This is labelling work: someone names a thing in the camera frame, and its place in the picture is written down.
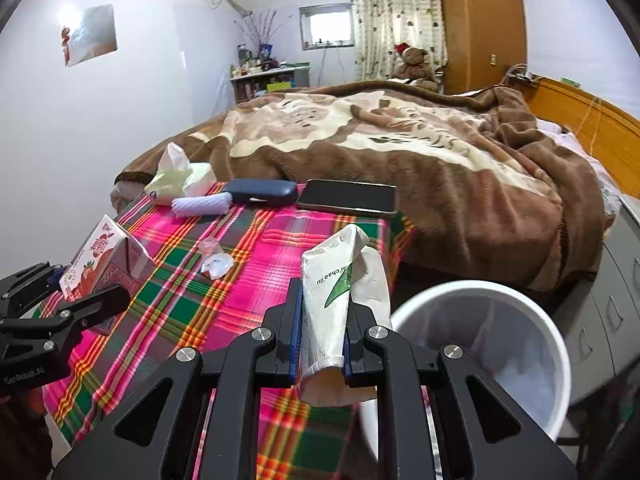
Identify patterned curtain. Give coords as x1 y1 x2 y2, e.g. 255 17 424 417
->
348 0 448 81

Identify charger cable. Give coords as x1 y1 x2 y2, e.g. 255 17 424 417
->
502 64 540 87

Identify soft tissue pack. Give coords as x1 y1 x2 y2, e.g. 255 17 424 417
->
144 142 217 206

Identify white bed sheet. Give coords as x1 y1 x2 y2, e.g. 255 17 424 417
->
537 120 622 213

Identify grey drawer cabinet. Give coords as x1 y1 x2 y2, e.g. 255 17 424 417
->
565 195 640 406

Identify black smartphone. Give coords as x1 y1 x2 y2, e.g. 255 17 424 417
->
296 179 398 218

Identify dark blue glasses case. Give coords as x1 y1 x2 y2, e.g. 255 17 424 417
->
221 178 298 207

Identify wooden wardrobe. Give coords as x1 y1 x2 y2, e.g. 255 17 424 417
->
436 0 530 96

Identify clear plastic wrapper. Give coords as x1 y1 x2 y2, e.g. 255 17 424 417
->
201 239 235 280

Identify white trash bin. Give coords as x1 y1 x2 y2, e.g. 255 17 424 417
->
357 280 572 461

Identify white paper cup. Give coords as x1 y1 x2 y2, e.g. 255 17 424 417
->
298 224 393 407

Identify wooden headboard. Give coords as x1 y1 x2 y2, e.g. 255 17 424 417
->
520 76 640 186

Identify strawberry print carton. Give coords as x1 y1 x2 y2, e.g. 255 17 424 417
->
59 213 156 307

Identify small window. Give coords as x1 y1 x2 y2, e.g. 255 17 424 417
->
299 4 355 51

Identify brown teddy bear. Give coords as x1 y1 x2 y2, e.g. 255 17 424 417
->
387 42 441 92

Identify folded white cloth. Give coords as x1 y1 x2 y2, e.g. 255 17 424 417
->
171 194 233 219

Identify wall poster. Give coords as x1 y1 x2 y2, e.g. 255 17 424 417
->
61 4 119 68

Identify dried branches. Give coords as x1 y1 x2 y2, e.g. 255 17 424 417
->
235 8 282 57

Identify pink plaid cloth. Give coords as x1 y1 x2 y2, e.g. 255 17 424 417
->
42 182 418 480

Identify brown patterned blanket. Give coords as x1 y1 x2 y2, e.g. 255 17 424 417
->
114 80 608 293

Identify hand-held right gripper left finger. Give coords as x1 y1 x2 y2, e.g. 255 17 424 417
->
52 277 306 480

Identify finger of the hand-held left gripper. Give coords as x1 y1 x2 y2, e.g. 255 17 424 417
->
0 261 67 311
0 284 132 361

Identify cluttered shelf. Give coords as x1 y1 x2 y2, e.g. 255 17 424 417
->
230 62 312 103

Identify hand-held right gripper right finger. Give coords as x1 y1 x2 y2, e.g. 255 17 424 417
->
342 300 583 480

